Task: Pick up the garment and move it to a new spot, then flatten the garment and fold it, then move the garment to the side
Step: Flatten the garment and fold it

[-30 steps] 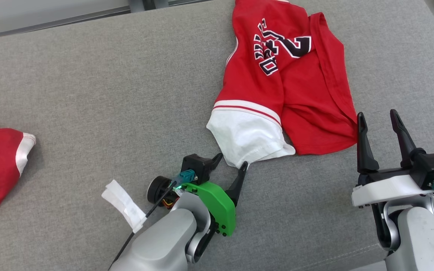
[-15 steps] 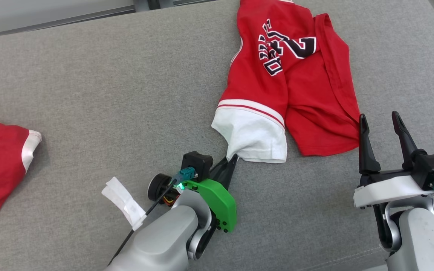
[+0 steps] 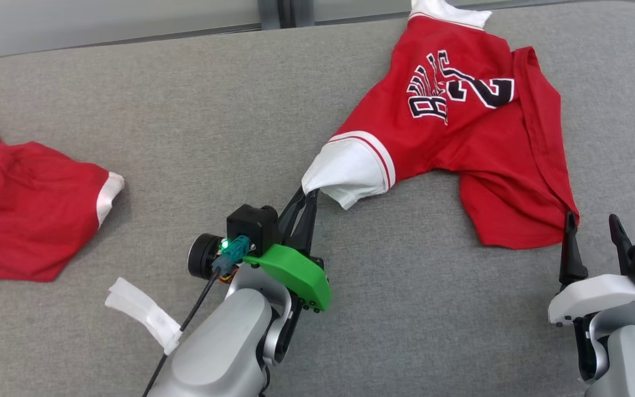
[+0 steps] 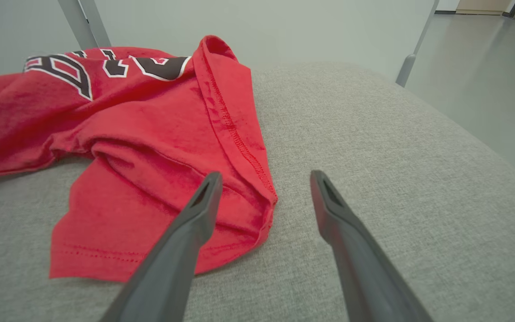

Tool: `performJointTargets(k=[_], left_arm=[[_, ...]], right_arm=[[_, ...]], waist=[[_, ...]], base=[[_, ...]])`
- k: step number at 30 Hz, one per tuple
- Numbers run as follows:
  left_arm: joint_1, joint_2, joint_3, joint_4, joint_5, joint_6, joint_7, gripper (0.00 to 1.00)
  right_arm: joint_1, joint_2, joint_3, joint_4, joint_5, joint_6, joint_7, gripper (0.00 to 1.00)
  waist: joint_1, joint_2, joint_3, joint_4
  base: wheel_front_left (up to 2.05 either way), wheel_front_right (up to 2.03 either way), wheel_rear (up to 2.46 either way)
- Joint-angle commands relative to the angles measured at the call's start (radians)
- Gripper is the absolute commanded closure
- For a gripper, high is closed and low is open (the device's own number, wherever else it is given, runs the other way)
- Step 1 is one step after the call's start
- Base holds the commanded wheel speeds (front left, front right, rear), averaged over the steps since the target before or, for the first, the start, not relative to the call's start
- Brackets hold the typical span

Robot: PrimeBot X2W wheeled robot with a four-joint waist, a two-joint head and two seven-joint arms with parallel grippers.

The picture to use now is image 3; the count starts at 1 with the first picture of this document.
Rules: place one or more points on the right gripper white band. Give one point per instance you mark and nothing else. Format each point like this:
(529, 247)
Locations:
(598, 295)

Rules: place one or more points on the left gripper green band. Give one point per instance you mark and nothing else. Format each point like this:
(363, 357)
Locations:
(295, 273)

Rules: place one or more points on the red jersey with white sleeves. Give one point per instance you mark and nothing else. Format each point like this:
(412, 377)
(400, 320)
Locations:
(461, 143)

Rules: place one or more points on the red shorts with white hem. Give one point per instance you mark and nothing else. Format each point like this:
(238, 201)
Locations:
(25, 209)

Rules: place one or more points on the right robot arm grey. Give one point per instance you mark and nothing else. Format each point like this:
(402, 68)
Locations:
(631, 358)

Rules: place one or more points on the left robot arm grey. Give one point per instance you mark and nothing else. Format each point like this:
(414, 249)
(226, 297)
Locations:
(224, 342)

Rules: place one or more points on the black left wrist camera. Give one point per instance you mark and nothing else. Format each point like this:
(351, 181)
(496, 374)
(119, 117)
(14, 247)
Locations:
(251, 226)

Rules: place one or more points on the grey window frame post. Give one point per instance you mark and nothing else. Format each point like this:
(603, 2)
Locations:
(287, 11)

